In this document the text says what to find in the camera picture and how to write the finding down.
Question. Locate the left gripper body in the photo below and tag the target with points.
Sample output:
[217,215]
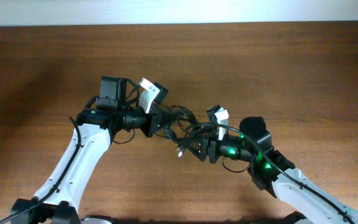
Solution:
[153,117]

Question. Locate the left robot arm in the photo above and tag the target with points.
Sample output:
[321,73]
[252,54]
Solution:
[120,105]

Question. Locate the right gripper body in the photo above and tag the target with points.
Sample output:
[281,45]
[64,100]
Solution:
[214,151]

